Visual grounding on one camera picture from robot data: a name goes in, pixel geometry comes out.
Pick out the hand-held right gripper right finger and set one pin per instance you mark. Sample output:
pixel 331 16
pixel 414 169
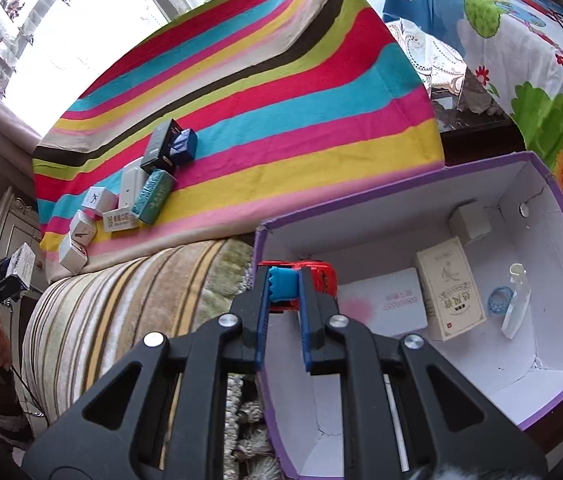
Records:
pixel 306 330

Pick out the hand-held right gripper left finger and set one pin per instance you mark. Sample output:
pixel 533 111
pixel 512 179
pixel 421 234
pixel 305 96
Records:
pixel 261 320

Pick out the white box with blue label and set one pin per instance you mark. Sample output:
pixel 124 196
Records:
pixel 21 265

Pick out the red and blue plastic toy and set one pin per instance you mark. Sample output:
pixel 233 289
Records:
pixel 284 285

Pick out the small white box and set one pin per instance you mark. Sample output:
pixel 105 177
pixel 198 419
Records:
pixel 99 201
pixel 72 256
pixel 83 229

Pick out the large white box pink blot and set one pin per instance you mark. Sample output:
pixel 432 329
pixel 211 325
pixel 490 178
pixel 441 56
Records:
pixel 386 305

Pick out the white box with blue print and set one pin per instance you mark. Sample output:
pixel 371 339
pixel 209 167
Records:
pixel 120 220

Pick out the beige printed box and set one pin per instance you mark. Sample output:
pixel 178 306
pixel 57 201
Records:
pixel 449 285

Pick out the teal patterned box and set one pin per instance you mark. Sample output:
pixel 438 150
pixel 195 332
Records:
pixel 154 197

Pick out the purple-edged white cardboard box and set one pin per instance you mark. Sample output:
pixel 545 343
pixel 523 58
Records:
pixel 461 385

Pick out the white cube box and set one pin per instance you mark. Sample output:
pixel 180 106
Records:
pixel 469 221

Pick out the black box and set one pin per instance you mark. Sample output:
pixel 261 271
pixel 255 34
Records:
pixel 161 145

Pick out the ornate white nightstand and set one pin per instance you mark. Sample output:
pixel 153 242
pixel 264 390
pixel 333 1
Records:
pixel 4 220

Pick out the beige striped cushion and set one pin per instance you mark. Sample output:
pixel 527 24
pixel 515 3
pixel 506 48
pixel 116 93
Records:
pixel 126 300

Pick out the flat white box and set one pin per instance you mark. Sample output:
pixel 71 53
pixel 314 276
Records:
pixel 131 182

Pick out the small blue box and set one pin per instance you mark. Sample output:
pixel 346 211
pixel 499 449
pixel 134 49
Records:
pixel 184 146

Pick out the rainbow striped blanket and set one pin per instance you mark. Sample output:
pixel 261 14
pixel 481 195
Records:
pixel 286 110

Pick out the white lace curtain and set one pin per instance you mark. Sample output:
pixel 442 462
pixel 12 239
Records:
pixel 36 20

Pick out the dark glass table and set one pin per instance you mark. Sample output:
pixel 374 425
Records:
pixel 466 130

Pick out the white lace tablecloth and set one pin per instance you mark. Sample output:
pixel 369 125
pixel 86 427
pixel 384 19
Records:
pixel 431 55

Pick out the cartoon printed bedsheet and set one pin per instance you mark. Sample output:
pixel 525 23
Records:
pixel 536 60

